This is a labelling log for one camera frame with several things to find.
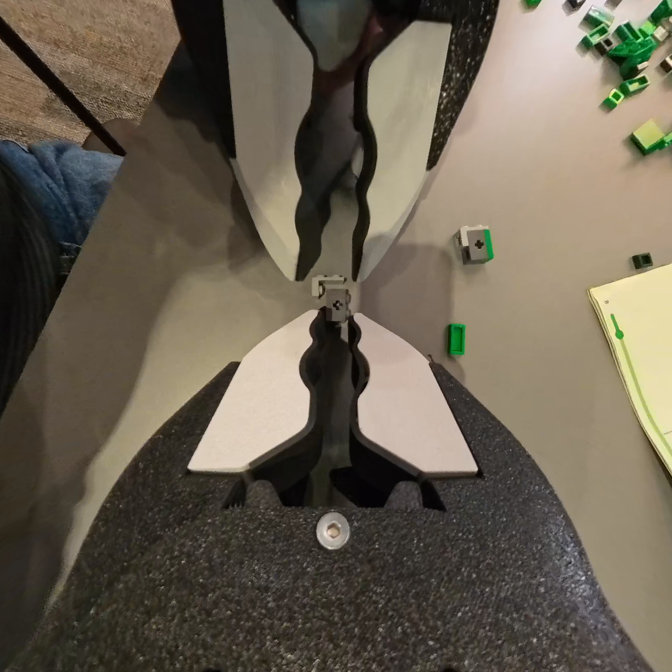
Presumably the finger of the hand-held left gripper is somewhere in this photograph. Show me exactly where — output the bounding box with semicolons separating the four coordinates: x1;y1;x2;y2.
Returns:
223;0;329;282
351;20;453;283

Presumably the dark metal bar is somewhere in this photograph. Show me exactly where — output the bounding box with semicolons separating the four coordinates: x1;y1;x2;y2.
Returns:
0;16;128;157

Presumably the grey and green toy brick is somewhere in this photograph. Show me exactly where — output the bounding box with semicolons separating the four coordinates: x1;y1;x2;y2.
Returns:
454;224;495;265

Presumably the person's black ribbed garment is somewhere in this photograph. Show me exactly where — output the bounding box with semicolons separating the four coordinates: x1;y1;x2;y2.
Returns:
0;163;79;415

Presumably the person's blue jeans leg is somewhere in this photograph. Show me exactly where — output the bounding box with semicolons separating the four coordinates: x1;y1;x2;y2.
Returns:
0;139;124;263

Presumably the light green toy brick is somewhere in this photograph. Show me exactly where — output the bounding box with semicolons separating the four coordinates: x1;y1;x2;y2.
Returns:
630;120;672;157

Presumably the light grey toy brick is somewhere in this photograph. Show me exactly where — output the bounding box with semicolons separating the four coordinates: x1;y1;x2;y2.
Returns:
311;274;347;300

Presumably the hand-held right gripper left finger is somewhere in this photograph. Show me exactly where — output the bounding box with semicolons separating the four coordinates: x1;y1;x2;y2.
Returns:
187;309;322;471

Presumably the pale green instruction booklet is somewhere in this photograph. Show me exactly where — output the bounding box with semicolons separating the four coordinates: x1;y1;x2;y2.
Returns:
587;264;672;473

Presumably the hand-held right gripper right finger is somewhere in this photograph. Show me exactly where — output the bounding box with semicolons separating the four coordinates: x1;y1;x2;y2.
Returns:
348;312;480;478

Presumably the pile of green toy bricks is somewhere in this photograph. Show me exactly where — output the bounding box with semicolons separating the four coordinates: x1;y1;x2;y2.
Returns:
564;0;672;111

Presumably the dark grey toy brick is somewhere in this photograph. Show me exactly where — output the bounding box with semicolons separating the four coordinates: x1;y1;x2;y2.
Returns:
323;289;351;322

